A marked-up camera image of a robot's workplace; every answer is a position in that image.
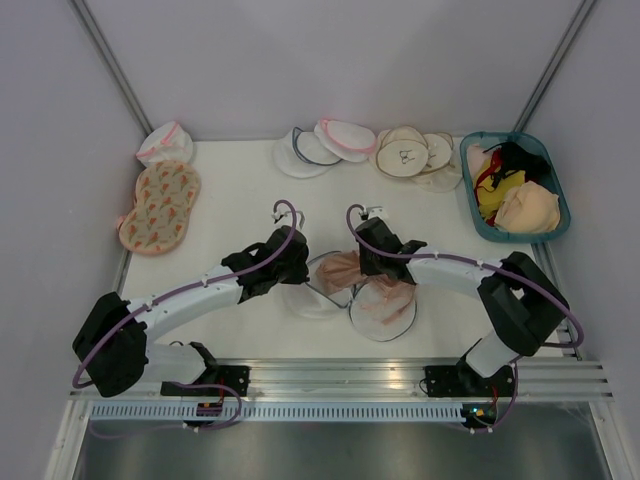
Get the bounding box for dusty pink bra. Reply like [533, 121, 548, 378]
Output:
[316, 251, 415, 326]

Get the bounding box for blue-trimmed white mesh laundry bag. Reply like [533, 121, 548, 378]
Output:
[283, 251, 417, 342]

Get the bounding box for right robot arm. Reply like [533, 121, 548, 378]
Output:
[353, 218, 570, 398]

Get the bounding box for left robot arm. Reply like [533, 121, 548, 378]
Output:
[72, 225, 309, 398]

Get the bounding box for beige laundry bag back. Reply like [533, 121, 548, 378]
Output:
[412, 132, 463, 193]

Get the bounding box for beige laundry bag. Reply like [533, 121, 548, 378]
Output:
[412, 132, 463, 193]
[373, 126, 429, 179]

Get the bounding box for blue-trimmed mesh bag centre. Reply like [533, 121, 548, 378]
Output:
[271, 127, 342, 179]

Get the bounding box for beige laundry bag front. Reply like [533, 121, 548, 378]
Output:
[373, 126, 429, 179]

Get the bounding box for pink-trimmed mesh bag centre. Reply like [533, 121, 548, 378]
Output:
[314, 118, 377, 163]

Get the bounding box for pink-trimmed mesh bag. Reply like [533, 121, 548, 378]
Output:
[314, 118, 377, 163]
[135, 121, 194, 167]

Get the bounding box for yellow bra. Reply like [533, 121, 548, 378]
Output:
[474, 163, 526, 220]

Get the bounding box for floral patterned laundry bag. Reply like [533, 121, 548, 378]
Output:
[117, 160, 201, 256]

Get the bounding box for pale pink bra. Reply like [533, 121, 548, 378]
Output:
[466, 144, 502, 182]

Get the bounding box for peach bra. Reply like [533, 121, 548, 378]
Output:
[495, 181, 561, 234]

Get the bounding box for pink-trimmed mesh bag left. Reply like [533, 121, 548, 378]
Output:
[135, 121, 194, 167]

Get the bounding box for black bra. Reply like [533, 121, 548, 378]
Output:
[486, 141, 551, 180]

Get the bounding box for teal plastic basket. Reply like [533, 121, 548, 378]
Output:
[460, 132, 571, 244]

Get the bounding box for left corner aluminium profile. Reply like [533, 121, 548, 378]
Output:
[68, 0, 153, 135]

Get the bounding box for corner aluminium profile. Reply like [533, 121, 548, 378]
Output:
[512, 0, 600, 132]
[68, 0, 153, 135]

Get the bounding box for right corner aluminium profile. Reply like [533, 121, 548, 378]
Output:
[512, 0, 600, 132]

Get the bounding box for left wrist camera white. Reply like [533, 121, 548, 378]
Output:
[293, 210, 306, 230]

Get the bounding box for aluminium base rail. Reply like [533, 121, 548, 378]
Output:
[219, 356, 613, 402]

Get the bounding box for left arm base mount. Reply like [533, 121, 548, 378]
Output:
[160, 365, 251, 398]

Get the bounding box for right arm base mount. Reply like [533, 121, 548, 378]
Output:
[422, 365, 483, 398]

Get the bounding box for white slotted cable duct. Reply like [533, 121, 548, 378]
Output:
[89, 401, 495, 423]

